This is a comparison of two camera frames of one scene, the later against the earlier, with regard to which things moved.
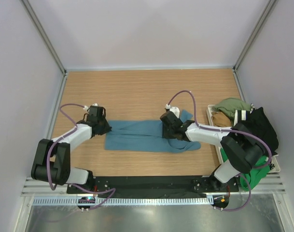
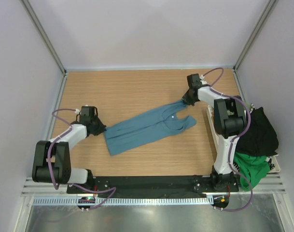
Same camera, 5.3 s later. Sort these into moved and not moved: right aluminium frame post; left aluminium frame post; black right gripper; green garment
Moved: black right gripper
Not moved: green garment; left aluminium frame post; right aluminium frame post
